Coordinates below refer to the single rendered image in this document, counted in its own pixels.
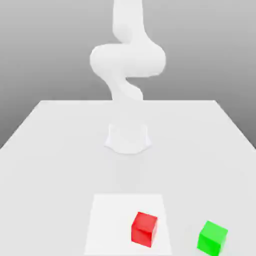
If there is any small red cube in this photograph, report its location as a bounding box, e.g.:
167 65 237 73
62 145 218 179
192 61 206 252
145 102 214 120
131 211 159 248

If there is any small green cube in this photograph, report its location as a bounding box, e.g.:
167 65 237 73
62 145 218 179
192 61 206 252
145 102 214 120
196 220 229 256

